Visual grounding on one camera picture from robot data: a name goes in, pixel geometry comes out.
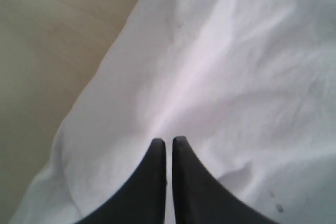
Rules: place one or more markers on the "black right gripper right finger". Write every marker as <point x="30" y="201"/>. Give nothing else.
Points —
<point x="198" y="196"/>

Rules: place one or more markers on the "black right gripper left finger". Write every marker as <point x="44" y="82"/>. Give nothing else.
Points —
<point x="141" y="199"/>

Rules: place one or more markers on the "white t-shirt red Chinese logo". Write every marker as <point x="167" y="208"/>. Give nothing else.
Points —
<point x="250" y="83"/>

